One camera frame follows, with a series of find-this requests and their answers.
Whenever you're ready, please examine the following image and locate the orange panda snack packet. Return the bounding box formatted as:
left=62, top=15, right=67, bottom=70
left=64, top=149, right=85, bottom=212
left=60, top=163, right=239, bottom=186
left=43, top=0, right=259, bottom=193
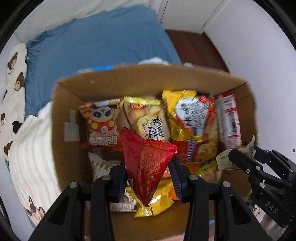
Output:
left=78, top=98, right=123, bottom=151

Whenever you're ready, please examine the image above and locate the yellow foil snack packet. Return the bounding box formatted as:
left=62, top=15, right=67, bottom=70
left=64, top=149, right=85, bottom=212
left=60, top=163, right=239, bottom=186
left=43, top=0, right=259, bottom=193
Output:
left=126, top=179, right=174, bottom=218

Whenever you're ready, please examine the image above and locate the cream chocolate stick box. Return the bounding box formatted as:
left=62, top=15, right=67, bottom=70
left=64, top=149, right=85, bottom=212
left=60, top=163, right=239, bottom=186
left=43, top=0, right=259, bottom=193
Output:
left=88, top=152, right=137, bottom=212

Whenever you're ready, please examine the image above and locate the striped and pink bed sheet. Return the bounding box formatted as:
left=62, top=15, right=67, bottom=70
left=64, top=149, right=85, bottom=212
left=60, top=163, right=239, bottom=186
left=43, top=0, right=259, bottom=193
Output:
left=9, top=102, right=62, bottom=226

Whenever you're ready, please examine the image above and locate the red triangular snack packet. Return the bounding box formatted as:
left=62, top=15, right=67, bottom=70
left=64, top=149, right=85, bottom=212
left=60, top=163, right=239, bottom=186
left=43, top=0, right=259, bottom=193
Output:
left=120, top=128, right=177, bottom=206

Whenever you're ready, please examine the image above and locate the yellow egg cookie packet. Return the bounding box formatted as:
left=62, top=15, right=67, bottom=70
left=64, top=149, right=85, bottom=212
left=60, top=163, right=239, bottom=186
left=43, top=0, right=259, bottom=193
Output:
left=123, top=96, right=170, bottom=142

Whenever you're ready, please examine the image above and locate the blue blanket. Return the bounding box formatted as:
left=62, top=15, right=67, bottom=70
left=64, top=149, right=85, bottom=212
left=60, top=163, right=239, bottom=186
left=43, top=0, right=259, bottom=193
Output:
left=25, top=6, right=181, bottom=115

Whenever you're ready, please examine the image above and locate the white bear print pillow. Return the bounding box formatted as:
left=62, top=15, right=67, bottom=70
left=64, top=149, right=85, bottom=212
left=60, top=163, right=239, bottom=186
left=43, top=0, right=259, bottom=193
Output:
left=1, top=43, right=28, bottom=160

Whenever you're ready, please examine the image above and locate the green colourful candy packet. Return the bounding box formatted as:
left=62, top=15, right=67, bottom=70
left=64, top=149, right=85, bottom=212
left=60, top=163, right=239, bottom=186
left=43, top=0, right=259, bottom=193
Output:
left=197, top=160, right=218, bottom=181

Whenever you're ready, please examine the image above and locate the brown cardboard box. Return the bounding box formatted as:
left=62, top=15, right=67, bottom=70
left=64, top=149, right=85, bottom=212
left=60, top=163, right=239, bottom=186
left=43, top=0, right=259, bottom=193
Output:
left=52, top=65, right=257, bottom=240

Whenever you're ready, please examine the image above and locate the red white snack packet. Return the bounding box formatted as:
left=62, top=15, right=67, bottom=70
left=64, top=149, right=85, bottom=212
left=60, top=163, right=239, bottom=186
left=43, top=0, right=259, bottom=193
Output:
left=214, top=93, right=241, bottom=149

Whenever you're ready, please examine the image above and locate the yellow Korean cheese ramen packet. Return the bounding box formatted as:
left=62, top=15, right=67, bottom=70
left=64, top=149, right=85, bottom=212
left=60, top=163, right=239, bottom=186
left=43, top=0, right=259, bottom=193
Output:
left=162, top=90, right=219, bottom=163

